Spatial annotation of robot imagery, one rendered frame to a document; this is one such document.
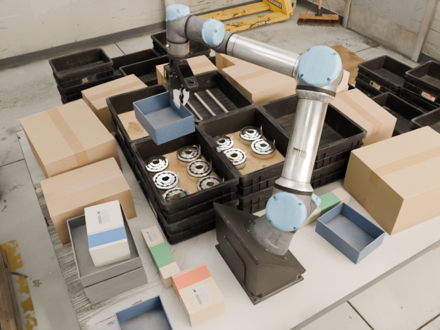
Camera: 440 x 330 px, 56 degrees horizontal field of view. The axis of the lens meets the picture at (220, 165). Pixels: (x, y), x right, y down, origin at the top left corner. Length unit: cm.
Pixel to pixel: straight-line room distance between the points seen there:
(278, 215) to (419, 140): 86
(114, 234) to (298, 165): 64
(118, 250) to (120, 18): 378
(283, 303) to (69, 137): 111
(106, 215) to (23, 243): 135
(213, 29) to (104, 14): 359
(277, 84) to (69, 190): 111
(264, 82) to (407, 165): 82
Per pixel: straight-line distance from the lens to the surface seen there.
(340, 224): 170
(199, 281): 141
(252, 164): 172
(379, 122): 201
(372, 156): 173
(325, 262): 158
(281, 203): 119
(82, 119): 198
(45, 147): 187
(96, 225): 147
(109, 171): 171
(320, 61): 120
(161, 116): 158
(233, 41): 144
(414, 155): 179
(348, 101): 212
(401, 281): 251
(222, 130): 185
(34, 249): 273
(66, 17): 479
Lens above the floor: 195
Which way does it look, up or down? 41 degrees down
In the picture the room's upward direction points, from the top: 2 degrees counter-clockwise
